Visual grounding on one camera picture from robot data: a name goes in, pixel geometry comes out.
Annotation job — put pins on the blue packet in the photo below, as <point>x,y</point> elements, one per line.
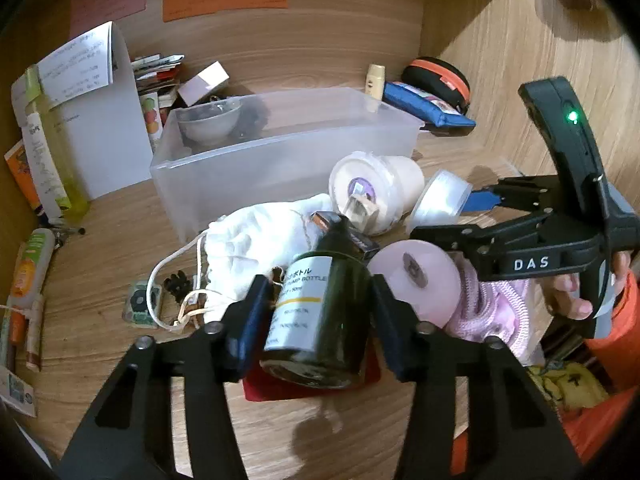
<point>425,105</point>

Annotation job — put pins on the wooden desktop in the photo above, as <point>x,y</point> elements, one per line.
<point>100,360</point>

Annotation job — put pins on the stack of small booklets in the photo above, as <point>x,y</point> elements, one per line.
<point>155,72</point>

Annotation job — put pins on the small green sticker packet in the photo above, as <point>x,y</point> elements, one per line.
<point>142,305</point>

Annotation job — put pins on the black and orange case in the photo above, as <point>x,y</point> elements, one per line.
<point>440,77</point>

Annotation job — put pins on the lip balm stick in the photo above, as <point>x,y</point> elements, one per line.
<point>34,335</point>

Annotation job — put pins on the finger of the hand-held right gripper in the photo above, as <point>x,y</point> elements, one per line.
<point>482,200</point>
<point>465,235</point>

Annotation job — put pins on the fruit print box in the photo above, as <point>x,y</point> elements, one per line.
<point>152,117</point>

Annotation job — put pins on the white jar with purple label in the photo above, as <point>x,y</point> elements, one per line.
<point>385,180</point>

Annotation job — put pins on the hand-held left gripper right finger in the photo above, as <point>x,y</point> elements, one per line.
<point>391,332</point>

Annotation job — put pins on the black hair clip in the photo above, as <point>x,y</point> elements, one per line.
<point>176,284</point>

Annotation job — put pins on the person's right hand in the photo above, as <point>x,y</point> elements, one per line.
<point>567,300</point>

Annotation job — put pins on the white card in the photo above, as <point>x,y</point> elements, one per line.
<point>17,392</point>

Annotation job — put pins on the yellow cloth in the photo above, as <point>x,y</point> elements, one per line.
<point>575,385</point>

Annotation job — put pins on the pink knitted cloth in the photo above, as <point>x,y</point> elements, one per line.
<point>492,310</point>

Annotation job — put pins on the clear tape roll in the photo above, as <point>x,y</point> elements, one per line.
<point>440,200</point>

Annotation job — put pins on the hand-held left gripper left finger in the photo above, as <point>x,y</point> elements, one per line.
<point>248,321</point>

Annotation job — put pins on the pink sticky note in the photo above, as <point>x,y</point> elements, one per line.
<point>105,2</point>

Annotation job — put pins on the dark green pump bottle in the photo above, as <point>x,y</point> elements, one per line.
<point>312,320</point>

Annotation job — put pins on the small white and pink box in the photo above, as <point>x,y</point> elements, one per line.
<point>202,82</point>

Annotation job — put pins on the yellow-green tall bottle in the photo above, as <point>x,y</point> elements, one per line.
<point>47,160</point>

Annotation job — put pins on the clear plastic storage box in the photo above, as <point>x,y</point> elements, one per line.
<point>280,160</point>

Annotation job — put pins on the small beige bottle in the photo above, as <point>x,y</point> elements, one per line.
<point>376,80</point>

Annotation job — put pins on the white folded paper stand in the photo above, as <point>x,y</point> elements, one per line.
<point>110,135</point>

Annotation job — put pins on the clear bowl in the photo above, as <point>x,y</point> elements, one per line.
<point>207,120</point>

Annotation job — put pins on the small black box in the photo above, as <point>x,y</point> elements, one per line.
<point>362,245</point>

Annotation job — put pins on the orange book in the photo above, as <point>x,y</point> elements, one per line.
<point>20,170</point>

